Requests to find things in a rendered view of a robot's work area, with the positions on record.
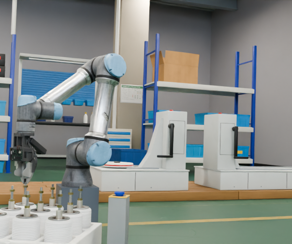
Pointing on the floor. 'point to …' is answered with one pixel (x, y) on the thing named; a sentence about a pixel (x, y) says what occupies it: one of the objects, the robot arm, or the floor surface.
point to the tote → (128, 155)
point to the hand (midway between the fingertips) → (26, 180)
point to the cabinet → (120, 138)
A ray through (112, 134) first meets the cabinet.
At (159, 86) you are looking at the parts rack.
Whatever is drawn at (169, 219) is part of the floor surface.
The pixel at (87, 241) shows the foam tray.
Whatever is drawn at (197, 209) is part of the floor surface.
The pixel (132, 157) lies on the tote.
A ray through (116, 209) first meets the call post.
